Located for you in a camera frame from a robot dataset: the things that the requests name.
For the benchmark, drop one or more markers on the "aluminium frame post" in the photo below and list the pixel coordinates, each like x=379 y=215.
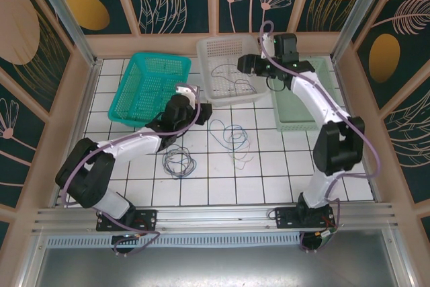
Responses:
x=354 y=14
x=66 y=14

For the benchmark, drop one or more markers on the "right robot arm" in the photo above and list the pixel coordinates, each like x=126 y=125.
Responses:
x=339 y=146

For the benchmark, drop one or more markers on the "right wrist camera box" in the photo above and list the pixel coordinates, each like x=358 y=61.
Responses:
x=267 y=41

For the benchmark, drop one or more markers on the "aluminium side rail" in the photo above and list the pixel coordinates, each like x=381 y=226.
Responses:
x=85 y=99
x=350 y=109

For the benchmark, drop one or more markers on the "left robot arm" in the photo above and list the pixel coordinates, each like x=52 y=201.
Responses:
x=134 y=144

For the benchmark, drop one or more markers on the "teal plastic basket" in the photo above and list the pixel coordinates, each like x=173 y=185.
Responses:
x=144 y=88

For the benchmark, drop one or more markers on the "white plastic basket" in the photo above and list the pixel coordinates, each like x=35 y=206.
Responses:
x=221 y=48

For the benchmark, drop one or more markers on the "mint green plastic basket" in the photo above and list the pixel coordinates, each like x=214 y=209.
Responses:
x=295 y=112

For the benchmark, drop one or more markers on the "grey metal sheet panel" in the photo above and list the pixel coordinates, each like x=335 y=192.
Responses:
x=215 y=267

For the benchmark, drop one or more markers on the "long aluminium base rail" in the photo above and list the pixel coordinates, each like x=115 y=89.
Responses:
x=215 y=214

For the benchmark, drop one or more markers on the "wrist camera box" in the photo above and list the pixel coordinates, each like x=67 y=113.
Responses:
x=186 y=92
x=267 y=41

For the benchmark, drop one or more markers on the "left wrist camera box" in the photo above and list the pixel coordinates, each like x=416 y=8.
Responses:
x=186 y=92

